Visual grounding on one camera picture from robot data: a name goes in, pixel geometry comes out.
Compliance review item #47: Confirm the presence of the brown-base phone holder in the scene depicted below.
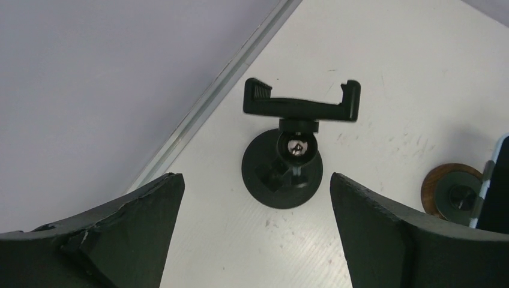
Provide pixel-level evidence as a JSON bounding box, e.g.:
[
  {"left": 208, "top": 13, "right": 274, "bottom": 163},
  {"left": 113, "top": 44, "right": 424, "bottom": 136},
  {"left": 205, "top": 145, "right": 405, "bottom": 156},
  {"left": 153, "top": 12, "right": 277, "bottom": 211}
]
[{"left": 420, "top": 163, "right": 482, "bottom": 226}]

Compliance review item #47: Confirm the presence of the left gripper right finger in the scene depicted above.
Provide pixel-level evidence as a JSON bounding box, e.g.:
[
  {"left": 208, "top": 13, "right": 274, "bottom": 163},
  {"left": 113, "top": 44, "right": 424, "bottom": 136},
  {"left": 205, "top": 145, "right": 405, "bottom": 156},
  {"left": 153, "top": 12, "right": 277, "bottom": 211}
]
[{"left": 330, "top": 173, "right": 508, "bottom": 287}]

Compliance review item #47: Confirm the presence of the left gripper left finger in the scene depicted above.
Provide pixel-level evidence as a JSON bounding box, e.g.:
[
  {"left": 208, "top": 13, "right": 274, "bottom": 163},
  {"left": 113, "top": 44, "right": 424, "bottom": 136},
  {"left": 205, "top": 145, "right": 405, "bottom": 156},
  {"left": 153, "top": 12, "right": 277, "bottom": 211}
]
[{"left": 1, "top": 173, "right": 185, "bottom": 287}]

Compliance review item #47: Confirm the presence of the blue-cased phone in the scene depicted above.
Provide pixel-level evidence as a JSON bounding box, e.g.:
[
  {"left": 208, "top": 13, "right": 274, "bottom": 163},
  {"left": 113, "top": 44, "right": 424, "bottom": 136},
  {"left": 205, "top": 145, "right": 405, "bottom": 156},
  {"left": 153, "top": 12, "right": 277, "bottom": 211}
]
[{"left": 469, "top": 134, "right": 508, "bottom": 235}]

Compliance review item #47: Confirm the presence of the black round-base stand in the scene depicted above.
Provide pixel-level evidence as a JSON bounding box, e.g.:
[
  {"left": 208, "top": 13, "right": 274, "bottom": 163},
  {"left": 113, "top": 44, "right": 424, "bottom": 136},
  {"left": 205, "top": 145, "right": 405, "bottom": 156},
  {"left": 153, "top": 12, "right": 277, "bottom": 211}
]
[{"left": 241, "top": 77, "right": 361, "bottom": 209}]

